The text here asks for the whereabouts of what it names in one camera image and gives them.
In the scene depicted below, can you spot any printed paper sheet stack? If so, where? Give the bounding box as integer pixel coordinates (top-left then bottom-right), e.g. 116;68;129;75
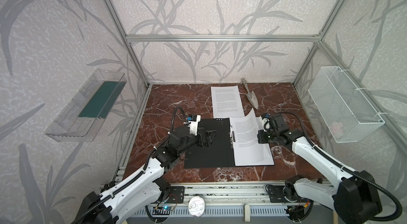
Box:
230;110;275;166
211;86;245;119

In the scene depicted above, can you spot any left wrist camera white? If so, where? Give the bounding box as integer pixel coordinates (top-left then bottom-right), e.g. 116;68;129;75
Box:
184;114;201;136

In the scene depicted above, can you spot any clear plastic wall tray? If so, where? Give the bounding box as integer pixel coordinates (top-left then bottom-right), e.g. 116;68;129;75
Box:
45;69;127;142

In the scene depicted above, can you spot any printed paper sheet bottom stack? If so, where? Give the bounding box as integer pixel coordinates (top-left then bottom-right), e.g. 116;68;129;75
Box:
230;110;275;166

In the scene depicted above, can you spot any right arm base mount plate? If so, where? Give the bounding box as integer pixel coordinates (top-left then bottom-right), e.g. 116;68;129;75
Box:
265;184;292;203

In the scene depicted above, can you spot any round metal can lid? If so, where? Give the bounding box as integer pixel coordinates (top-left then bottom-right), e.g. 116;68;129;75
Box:
188;196;205;217

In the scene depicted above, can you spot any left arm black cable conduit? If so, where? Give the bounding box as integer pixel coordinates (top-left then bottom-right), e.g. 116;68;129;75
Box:
71;106;188;224

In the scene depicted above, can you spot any white wire mesh basket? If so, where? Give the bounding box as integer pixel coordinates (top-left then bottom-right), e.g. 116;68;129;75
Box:
308;66;385;143

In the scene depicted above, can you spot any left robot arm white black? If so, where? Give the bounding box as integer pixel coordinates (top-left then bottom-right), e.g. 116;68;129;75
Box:
73;126;217;224

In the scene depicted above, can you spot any pink object in basket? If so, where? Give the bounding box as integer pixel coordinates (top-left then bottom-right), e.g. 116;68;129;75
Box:
329;121;343;139

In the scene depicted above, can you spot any black folder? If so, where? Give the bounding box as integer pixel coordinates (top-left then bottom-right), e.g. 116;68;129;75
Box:
184;118;276;170

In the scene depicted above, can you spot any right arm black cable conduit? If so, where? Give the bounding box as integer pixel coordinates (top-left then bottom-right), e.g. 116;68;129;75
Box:
270;112;403;222

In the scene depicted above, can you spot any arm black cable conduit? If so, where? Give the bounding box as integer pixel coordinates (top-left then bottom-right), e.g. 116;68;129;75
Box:
270;112;403;222
71;106;188;224

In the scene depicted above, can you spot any yellow black work glove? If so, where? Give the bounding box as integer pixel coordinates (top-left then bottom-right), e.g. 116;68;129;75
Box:
100;181;116;193

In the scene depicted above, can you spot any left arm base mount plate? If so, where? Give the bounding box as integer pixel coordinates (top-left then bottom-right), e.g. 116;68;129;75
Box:
162;186;185;204

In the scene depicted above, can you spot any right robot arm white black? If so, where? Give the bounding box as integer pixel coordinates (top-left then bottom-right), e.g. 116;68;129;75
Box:
256;113;382;224

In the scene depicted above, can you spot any metal garden trowel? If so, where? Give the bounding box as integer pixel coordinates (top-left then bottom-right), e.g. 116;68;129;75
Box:
241;78;259;109

